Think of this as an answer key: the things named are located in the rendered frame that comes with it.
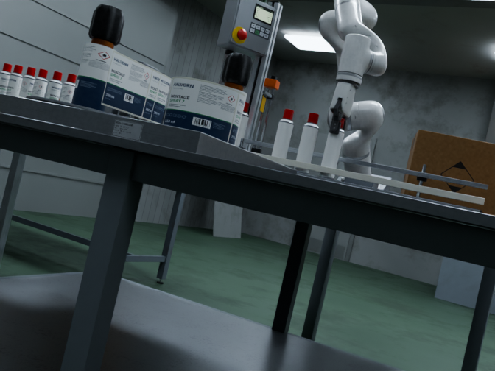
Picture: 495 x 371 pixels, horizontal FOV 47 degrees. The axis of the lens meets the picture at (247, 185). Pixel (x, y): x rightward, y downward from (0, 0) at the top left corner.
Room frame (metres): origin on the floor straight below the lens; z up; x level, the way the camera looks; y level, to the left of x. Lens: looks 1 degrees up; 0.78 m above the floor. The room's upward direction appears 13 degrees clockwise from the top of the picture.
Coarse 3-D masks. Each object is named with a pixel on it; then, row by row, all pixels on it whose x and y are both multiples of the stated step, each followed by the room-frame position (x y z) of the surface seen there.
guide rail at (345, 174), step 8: (280, 160) 1.90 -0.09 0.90; (288, 160) 1.89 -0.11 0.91; (304, 168) 1.87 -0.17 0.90; (312, 168) 1.86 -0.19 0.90; (320, 168) 1.85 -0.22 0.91; (328, 168) 1.84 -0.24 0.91; (344, 176) 1.81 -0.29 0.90; (352, 176) 1.80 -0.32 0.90; (360, 176) 1.80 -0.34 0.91; (368, 176) 1.79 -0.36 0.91; (384, 184) 1.76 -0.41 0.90; (392, 184) 1.76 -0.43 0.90; (400, 184) 1.75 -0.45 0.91; (408, 184) 1.74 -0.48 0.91; (424, 192) 1.72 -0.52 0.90; (432, 192) 1.71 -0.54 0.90; (440, 192) 1.70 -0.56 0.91; (448, 192) 1.69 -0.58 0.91; (464, 200) 1.67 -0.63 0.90; (472, 200) 1.66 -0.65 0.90; (480, 200) 1.66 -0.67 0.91
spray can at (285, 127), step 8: (288, 112) 1.94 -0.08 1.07; (280, 120) 1.95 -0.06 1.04; (288, 120) 1.94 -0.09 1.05; (280, 128) 1.93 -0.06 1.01; (288, 128) 1.93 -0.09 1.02; (280, 136) 1.93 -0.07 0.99; (288, 136) 1.93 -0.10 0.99; (280, 144) 1.93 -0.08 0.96; (288, 144) 1.94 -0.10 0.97; (272, 152) 1.95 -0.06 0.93; (280, 152) 1.93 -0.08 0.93
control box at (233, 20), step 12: (228, 0) 2.11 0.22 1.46; (240, 0) 2.05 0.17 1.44; (252, 0) 2.08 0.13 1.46; (228, 12) 2.10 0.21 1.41; (240, 12) 2.06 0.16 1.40; (252, 12) 2.08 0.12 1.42; (228, 24) 2.08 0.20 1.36; (240, 24) 2.06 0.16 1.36; (264, 24) 2.12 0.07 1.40; (228, 36) 2.06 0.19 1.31; (252, 36) 2.09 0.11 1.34; (228, 48) 2.13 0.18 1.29; (240, 48) 2.09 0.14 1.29; (252, 48) 2.10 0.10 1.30; (264, 48) 2.13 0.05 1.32
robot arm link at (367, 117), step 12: (360, 108) 2.34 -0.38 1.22; (372, 108) 2.33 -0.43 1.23; (360, 120) 2.34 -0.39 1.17; (372, 120) 2.34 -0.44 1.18; (360, 132) 2.43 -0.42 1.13; (372, 132) 2.37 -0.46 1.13; (348, 144) 2.44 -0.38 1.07; (360, 144) 2.41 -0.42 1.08; (348, 156) 2.46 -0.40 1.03; (360, 156) 2.44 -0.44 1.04
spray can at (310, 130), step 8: (312, 120) 1.90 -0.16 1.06; (304, 128) 1.90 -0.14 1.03; (312, 128) 1.89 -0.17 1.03; (304, 136) 1.90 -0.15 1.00; (312, 136) 1.89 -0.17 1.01; (304, 144) 1.89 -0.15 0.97; (312, 144) 1.90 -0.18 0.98; (304, 152) 1.89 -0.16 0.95; (312, 152) 1.90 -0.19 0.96; (296, 160) 1.91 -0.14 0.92; (304, 160) 1.89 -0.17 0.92; (296, 168) 1.90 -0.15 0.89
